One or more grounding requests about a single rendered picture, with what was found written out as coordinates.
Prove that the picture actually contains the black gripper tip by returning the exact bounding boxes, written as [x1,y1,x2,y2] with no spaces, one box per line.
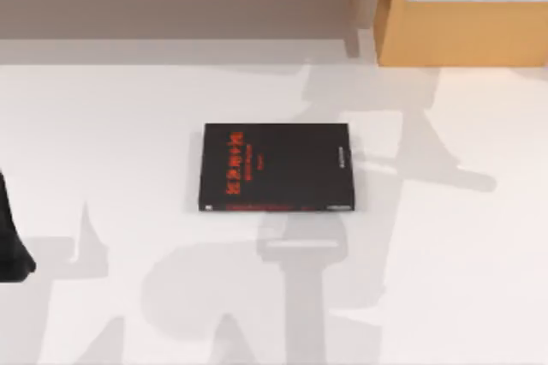
[0,172,37,284]

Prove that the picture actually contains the orange wooden cupboard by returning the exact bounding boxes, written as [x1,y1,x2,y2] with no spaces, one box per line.
[372,0,548,68]

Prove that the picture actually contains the black book with red lettering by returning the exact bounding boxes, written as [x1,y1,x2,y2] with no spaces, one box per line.
[198,123,356,213]

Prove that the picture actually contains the orange wooden drawer front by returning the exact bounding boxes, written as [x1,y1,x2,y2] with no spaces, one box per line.
[378,0,548,67]

